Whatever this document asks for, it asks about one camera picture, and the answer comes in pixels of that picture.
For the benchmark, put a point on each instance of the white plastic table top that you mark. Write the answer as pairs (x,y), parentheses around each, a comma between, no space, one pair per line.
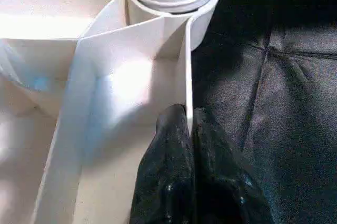
(84,103)

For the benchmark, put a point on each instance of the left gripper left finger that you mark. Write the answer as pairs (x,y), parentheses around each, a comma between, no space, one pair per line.
(166,182)

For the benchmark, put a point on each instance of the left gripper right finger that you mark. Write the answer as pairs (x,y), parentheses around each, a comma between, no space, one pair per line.
(226,187)

